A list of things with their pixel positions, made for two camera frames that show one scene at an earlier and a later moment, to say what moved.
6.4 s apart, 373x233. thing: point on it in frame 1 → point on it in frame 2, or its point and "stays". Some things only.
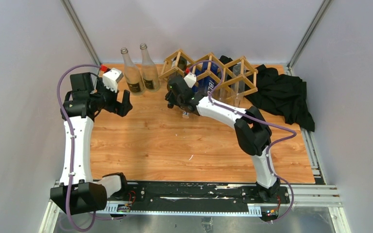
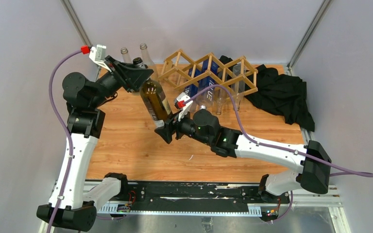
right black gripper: [170, 98] → [165, 131]
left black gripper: [120, 108] → [131, 78]
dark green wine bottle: [182, 64] → [154, 97]
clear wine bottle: [150, 74] stays
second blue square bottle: [207, 84] stays
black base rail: [150, 193] stays
